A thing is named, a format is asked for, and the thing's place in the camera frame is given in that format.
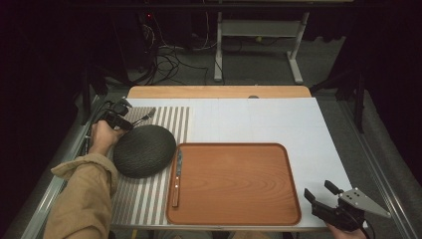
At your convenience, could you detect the white metal desk frame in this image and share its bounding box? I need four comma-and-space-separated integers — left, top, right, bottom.
213, 11, 312, 85

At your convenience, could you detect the person's right hand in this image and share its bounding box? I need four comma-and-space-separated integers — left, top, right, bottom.
326, 223, 369, 239

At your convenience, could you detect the brown wooden tray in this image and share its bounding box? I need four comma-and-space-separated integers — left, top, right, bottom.
165, 142, 303, 227

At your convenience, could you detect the aluminium floor rail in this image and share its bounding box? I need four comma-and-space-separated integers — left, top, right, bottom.
337, 99, 422, 239
19, 96, 101, 239

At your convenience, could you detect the black metal stand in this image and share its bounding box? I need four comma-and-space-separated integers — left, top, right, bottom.
81, 66, 110, 125
310, 69, 366, 133

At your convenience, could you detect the striped beige placemat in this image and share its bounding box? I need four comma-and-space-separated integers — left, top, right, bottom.
110, 106, 191, 226

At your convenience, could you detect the person's left hand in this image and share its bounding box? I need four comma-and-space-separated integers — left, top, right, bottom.
89, 119, 127, 157

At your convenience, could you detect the dark textured round plate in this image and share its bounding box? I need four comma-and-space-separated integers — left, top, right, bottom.
112, 123, 177, 179

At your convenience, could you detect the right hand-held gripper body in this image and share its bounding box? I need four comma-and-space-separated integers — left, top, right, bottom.
313, 187, 392, 232

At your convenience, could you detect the knife with wooden handle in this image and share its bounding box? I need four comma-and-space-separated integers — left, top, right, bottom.
171, 147, 184, 208

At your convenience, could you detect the tangle of floor cables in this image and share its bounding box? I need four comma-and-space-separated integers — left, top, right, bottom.
142, 13, 217, 86

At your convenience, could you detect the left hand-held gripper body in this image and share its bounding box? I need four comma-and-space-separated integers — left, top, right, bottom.
96, 98, 133, 128

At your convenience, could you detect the white table sheet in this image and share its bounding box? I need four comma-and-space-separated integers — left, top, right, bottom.
110, 98, 353, 230

